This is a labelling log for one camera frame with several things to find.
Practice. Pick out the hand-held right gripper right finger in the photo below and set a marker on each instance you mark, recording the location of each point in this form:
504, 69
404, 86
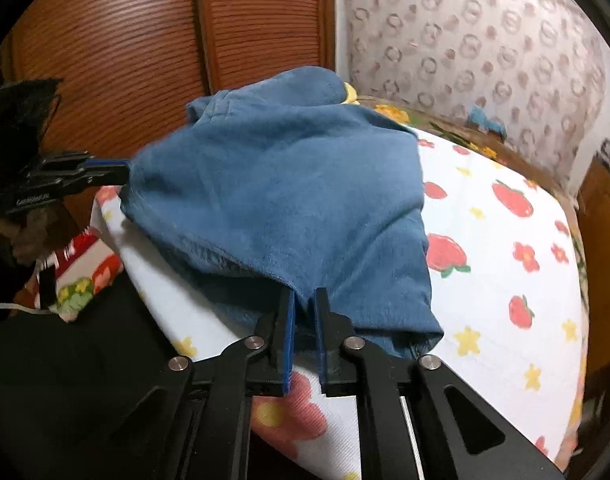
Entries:
321, 350

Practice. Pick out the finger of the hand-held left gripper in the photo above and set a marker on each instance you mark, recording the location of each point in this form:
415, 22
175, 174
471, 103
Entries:
105, 163
100, 179

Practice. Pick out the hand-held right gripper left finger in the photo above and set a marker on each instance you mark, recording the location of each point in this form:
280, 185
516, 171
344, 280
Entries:
288, 350

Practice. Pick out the blue denim pants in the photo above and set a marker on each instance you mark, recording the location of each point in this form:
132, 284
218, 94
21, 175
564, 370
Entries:
285, 195

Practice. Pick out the person's left forearm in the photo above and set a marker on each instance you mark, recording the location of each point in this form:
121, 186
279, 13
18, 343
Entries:
30, 235

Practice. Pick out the red printed blanket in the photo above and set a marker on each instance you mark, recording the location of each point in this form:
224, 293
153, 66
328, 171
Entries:
80, 270

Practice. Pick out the wooden slatted wardrobe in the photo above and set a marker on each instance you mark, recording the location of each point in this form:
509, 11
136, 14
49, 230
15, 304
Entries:
135, 50

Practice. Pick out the white fruit-print blanket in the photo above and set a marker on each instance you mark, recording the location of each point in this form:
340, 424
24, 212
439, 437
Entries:
510, 270

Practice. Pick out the person's black clothing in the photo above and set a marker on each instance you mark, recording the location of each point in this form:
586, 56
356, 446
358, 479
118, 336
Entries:
70, 390

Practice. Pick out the yellow plush toy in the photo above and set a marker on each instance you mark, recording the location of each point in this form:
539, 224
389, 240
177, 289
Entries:
351, 95

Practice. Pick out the blue plush toy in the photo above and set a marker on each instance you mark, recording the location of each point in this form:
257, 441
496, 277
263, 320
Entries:
486, 120

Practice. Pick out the wooden dresser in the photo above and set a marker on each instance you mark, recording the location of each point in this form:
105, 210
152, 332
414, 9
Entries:
602, 220

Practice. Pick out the patterned beige curtain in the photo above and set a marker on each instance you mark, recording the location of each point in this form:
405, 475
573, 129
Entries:
475, 45

